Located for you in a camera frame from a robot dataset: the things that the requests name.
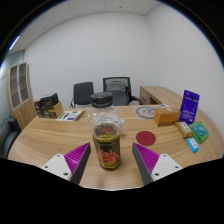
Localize clear black-capped drink bottle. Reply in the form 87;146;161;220
87;91;125;170

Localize small tan packet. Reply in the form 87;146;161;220
174;121;194;139

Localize dark armchair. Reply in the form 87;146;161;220
0;116;22;159

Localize flat round red coaster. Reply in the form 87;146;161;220
135;130;157;147

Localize black padded office chair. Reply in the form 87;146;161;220
69;81;95;109

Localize black mesh office chair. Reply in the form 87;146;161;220
102;76;144;107

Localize green flat packet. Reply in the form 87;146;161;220
188;121;210;145

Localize small light blue box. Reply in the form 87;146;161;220
186;136;200;154

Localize orange-brown cardboard box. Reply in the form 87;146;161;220
153;106;182;127

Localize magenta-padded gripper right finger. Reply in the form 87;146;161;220
132;143;184;186

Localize purple standing pouch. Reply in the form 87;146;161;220
178;89;201;125

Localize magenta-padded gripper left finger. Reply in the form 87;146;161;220
41;142;92;185

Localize wooden shelf cabinet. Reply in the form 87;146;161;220
5;62;37;130

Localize white leaflet with green print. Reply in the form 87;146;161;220
55;110;85;122

